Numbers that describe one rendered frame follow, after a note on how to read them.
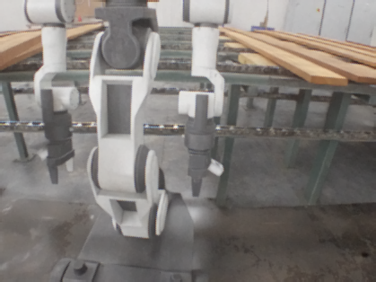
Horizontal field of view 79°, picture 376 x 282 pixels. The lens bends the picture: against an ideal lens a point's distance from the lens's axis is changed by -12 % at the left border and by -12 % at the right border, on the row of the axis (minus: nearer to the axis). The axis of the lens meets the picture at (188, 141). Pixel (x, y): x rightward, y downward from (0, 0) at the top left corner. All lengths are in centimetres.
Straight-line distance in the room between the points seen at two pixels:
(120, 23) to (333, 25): 714
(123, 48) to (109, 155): 29
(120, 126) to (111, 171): 13
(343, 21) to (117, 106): 733
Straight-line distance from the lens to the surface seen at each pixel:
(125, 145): 69
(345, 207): 186
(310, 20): 730
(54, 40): 81
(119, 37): 70
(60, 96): 80
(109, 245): 114
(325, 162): 160
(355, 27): 800
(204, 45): 69
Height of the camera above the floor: 104
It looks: 27 degrees down
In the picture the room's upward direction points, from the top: 3 degrees clockwise
